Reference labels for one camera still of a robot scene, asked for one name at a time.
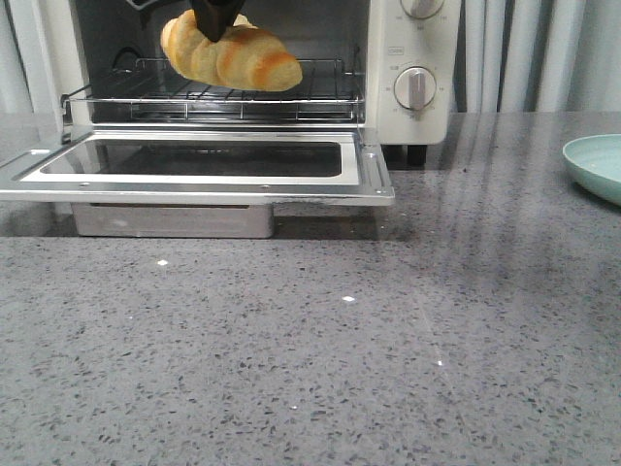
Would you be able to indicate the black right oven foot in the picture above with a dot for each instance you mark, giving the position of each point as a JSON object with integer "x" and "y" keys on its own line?
{"x": 416, "y": 156}

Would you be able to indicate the grey curtain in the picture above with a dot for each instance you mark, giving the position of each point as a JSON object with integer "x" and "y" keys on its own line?
{"x": 512, "y": 56}

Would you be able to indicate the golden bread loaf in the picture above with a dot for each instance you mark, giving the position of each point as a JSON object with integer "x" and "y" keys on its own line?
{"x": 246, "y": 57}

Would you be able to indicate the oven control knob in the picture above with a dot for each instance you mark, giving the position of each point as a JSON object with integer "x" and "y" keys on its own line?
{"x": 414, "y": 90}
{"x": 421, "y": 9}

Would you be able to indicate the upper oven control knob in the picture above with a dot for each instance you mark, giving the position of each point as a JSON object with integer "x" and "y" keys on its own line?
{"x": 421, "y": 9}

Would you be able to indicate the glass oven door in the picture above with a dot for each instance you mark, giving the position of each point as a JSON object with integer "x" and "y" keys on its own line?
{"x": 182, "y": 182}

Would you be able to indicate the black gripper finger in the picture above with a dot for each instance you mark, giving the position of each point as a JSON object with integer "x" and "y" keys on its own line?
{"x": 229, "y": 9}
{"x": 209, "y": 16}

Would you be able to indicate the wire oven rack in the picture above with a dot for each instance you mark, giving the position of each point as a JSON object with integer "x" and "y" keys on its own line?
{"x": 151, "y": 91}

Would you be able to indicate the white Toshiba toaster oven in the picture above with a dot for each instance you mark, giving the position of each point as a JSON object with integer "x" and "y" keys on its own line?
{"x": 375, "y": 37}

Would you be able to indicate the mint green plate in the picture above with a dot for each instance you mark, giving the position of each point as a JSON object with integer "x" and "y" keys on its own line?
{"x": 594, "y": 163}

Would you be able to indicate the lower oven control knob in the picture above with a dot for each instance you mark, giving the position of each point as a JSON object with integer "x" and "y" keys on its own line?
{"x": 414, "y": 90}

